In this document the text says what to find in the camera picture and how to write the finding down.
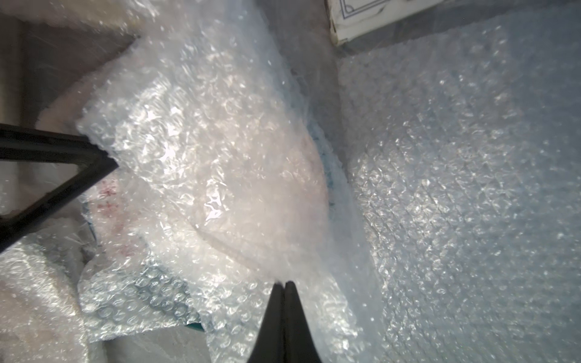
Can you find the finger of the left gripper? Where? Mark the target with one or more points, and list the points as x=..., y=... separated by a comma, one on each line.
x=21, y=144

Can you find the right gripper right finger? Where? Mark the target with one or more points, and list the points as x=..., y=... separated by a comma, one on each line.
x=298, y=344

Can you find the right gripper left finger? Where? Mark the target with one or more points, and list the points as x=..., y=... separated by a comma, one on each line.
x=269, y=347

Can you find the bubble white blue plate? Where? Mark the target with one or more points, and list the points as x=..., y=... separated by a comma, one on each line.
x=225, y=183

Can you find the bubble wrap of yellow plate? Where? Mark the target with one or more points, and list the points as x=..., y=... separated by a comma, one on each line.
x=464, y=156

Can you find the bubble wrapped pink plate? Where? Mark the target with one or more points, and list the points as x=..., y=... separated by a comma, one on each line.
x=41, y=317

